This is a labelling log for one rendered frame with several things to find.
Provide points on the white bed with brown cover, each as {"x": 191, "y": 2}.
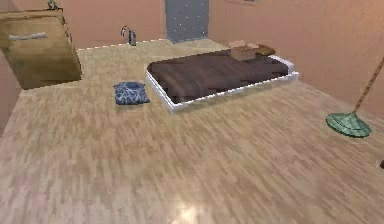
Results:
{"x": 213, "y": 75}

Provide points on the blue patterned cushion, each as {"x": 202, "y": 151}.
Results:
{"x": 130, "y": 93}

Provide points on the brown cardboard box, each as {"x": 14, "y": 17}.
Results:
{"x": 242, "y": 51}

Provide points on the grey room door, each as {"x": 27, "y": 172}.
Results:
{"x": 186, "y": 20}

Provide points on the brown pillow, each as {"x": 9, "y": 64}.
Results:
{"x": 265, "y": 50}

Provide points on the small grey metal object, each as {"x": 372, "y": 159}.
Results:
{"x": 130, "y": 36}

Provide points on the green base floor lamp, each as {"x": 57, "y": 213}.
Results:
{"x": 348, "y": 124}

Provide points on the wooden chest of drawers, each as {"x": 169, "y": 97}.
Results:
{"x": 40, "y": 53}

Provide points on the small green plant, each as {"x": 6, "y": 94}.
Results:
{"x": 52, "y": 4}

